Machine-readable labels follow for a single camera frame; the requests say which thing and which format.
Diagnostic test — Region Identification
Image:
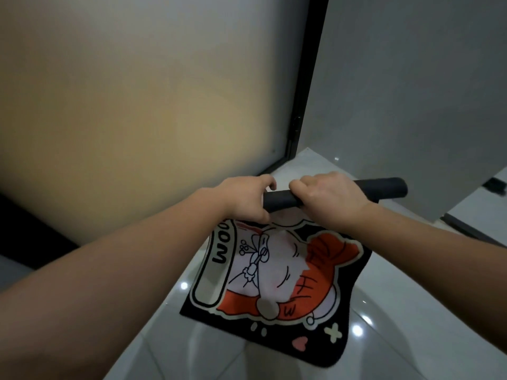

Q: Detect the black door frame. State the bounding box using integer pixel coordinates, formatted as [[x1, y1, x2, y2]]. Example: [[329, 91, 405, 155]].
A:
[[253, 0, 330, 178]]

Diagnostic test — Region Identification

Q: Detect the black cartoon print floor mat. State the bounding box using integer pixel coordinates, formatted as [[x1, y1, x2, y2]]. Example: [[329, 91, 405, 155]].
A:
[[180, 177, 409, 369]]

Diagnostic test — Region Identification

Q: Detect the person's right forearm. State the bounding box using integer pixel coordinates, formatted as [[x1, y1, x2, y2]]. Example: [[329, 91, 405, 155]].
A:
[[356, 202, 507, 354]]

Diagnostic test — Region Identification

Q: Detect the frosted glass door panel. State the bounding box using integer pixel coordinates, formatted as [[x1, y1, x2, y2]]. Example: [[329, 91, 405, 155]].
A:
[[0, 0, 310, 250]]

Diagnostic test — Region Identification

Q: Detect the person's right hand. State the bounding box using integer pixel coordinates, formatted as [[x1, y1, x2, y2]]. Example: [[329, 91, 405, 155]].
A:
[[288, 172, 375, 235]]

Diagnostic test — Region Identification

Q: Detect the person's left hand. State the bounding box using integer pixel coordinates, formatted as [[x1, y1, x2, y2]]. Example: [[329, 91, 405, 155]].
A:
[[200, 175, 277, 225]]

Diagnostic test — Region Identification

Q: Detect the person's left forearm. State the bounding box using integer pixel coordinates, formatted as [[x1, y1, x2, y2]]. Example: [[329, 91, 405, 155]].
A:
[[0, 188, 235, 380]]

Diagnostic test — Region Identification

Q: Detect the black floor threshold strip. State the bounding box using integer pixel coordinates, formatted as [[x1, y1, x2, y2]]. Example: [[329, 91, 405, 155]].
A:
[[440, 213, 507, 248]]

